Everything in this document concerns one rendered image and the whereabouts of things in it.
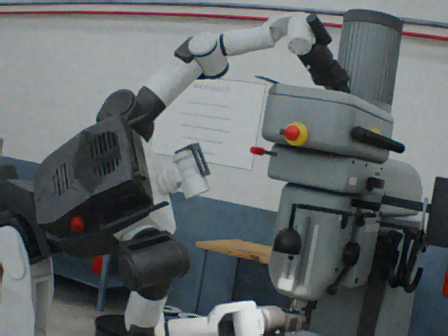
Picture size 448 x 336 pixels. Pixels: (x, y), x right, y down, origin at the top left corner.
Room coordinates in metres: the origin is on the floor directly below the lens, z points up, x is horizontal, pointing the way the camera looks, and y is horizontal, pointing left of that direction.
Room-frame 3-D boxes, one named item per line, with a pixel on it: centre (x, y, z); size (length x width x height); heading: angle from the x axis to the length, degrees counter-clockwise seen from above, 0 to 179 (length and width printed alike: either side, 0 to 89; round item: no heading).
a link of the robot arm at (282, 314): (2.00, -0.15, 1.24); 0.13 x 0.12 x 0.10; 50
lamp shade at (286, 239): (1.84, -0.13, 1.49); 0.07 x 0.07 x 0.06
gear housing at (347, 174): (2.11, -0.23, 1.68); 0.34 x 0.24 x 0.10; 153
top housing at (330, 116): (2.08, -0.22, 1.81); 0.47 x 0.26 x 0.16; 153
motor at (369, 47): (2.29, -0.32, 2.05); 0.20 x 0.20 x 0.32
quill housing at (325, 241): (2.07, -0.21, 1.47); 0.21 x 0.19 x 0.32; 63
